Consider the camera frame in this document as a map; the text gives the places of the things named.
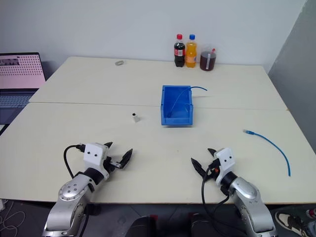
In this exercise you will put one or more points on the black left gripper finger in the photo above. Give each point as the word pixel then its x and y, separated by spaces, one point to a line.
pixel 127 158
pixel 108 144

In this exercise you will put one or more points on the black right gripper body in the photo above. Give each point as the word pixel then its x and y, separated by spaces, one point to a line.
pixel 213 165

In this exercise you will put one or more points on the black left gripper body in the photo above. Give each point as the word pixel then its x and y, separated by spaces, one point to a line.
pixel 111 164

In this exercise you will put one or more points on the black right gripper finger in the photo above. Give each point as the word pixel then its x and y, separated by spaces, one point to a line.
pixel 198 166
pixel 212 151

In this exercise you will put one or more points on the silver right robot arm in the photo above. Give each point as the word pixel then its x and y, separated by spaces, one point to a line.
pixel 247 195

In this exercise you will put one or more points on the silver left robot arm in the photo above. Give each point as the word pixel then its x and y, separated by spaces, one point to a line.
pixel 71 192

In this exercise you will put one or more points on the small white adapter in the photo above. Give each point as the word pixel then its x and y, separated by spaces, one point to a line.
pixel 135 119

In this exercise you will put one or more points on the blue plastic storage bin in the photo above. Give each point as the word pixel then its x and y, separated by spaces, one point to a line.
pixel 176 121

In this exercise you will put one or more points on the jar of dark red liquid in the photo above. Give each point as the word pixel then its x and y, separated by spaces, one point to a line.
pixel 208 61

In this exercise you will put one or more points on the black and white sneaker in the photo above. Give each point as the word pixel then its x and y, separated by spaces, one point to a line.
pixel 288 221

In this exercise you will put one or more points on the orange soda bottle blue cap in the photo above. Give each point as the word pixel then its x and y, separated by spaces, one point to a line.
pixel 191 55

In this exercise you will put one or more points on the cola bottle red cap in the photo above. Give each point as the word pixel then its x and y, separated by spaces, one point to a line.
pixel 179 54

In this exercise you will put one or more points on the open laptop computer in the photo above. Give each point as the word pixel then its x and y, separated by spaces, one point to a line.
pixel 17 71

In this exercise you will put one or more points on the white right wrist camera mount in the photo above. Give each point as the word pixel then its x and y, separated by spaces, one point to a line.
pixel 227 160

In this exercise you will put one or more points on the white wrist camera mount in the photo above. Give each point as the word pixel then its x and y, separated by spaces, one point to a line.
pixel 93 155
pixel 227 160

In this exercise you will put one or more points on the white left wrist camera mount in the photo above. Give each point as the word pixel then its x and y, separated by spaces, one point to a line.
pixel 93 155

